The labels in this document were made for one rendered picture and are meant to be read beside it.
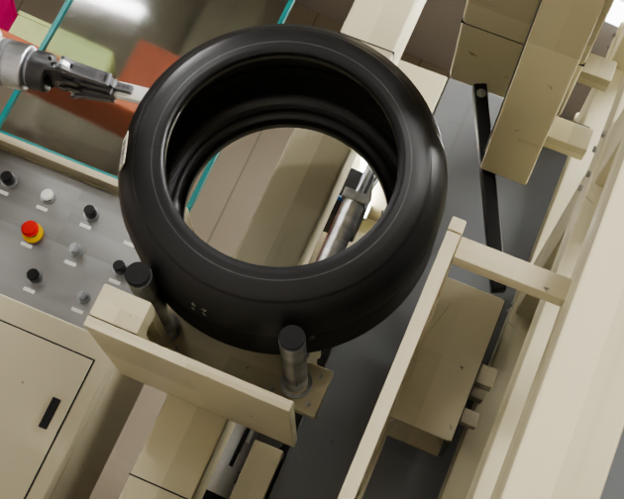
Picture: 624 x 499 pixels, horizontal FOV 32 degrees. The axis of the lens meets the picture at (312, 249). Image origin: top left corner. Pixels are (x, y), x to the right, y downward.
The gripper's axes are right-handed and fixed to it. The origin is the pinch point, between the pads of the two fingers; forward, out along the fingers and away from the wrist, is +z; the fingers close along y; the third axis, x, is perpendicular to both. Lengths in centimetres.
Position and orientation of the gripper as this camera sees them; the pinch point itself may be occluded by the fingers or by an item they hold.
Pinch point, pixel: (134, 93)
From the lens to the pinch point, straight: 208.5
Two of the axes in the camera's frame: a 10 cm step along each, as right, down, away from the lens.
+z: 9.7, 2.4, -0.9
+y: 0.1, 3.3, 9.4
